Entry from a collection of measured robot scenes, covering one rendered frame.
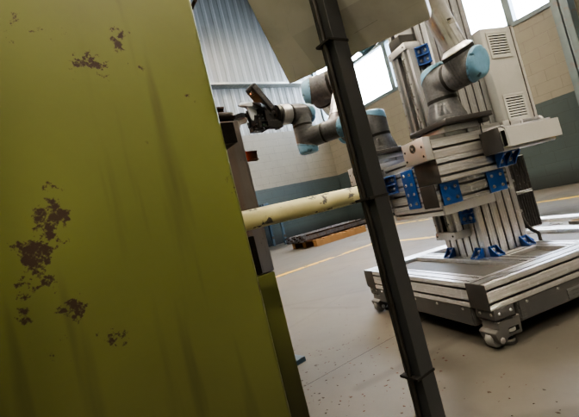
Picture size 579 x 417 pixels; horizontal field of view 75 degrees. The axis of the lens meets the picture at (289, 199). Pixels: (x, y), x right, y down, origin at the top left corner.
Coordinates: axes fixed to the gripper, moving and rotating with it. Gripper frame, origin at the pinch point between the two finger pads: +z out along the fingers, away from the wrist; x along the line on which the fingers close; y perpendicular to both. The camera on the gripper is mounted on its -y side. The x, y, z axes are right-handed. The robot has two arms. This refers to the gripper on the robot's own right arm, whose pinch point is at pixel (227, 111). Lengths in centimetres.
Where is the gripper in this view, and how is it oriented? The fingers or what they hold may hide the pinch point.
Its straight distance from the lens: 132.2
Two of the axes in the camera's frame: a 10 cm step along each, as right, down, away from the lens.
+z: -8.1, 1.8, -5.7
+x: -5.4, 1.7, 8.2
